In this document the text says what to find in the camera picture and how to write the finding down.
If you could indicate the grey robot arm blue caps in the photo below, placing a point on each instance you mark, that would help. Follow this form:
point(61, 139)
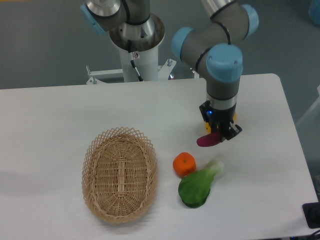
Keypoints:
point(212, 52)

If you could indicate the purple sweet potato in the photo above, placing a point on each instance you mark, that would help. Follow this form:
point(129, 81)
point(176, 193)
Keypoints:
point(209, 140)

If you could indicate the yellow mango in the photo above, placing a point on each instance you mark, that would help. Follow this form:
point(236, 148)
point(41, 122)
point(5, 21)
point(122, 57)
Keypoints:
point(208, 128)

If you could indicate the green bok choy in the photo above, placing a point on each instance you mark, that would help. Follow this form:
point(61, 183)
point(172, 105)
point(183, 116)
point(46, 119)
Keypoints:
point(194, 188)

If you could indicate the white metal base frame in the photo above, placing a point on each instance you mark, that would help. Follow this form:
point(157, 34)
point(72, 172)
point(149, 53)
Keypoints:
point(117, 76)

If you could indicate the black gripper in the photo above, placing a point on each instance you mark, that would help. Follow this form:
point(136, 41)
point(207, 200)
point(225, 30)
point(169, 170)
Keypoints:
point(212, 117)

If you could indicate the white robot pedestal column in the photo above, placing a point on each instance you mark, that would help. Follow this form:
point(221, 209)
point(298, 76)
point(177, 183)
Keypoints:
point(138, 48)

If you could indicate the black device at table edge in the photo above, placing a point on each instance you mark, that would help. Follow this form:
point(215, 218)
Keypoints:
point(312, 214)

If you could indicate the woven wicker basket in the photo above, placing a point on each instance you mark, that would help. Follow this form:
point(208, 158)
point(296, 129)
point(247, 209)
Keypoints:
point(120, 175)

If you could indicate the orange tangerine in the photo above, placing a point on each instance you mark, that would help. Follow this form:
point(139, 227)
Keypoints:
point(184, 164)

